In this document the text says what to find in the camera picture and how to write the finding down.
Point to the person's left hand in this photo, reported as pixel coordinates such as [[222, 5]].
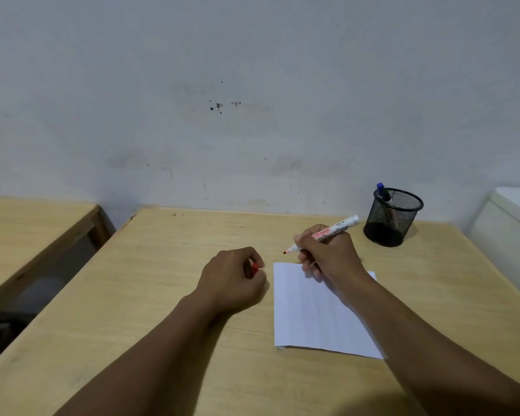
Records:
[[227, 281]]

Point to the person's right hand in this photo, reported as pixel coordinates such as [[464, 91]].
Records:
[[329, 257]]

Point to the person's right thumb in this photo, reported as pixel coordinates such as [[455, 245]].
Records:
[[305, 244]]

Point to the person's left fingers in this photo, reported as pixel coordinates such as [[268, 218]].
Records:
[[253, 266]]

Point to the white marker with red tip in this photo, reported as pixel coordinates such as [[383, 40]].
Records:
[[329, 232]]

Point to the person's right forearm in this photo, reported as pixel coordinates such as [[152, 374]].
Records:
[[424, 350]]

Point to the person's left forearm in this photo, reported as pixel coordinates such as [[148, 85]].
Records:
[[147, 359]]

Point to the wooden desk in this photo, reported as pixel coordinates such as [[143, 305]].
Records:
[[260, 324]]

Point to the white paper sheet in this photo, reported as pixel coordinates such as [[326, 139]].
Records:
[[316, 316]]

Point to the black mesh pen holder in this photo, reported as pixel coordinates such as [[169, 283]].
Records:
[[390, 220]]

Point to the blue capped marker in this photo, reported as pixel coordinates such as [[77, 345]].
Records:
[[383, 192]]

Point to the white appliance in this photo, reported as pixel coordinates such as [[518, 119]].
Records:
[[509, 238]]

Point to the wooden side table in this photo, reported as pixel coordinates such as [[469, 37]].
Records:
[[26, 238]]

